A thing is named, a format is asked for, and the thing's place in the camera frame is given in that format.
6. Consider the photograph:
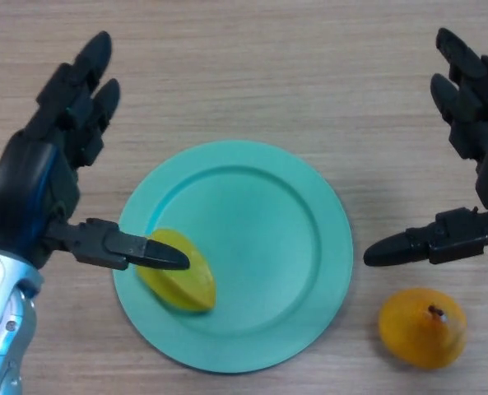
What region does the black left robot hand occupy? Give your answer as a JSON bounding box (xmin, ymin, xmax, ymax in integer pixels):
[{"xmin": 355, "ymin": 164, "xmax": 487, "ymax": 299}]
[{"xmin": 0, "ymin": 30, "xmax": 190, "ymax": 272}]

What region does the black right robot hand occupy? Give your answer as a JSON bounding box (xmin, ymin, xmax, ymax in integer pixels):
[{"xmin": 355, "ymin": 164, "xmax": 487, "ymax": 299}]
[{"xmin": 363, "ymin": 27, "xmax": 488, "ymax": 268}]

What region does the yellow starfruit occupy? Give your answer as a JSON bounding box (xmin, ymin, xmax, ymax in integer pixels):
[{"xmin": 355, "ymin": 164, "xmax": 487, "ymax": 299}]
[{"xmin": 135, "ymin": 228, "xmax": 219, "ymax": 315}]

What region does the green round plate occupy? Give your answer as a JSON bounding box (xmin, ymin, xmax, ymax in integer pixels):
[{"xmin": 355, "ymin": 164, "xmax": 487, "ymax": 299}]
[{"xmin": 112, "ymin": 140, "xmax": 355, "ymax": 375}]

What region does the orange pear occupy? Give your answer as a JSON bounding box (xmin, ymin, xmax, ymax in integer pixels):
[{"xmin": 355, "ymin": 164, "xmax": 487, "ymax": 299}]
[{"xmin": 378, "ymin": 287, "xmax": 469, "ymax": 369}]

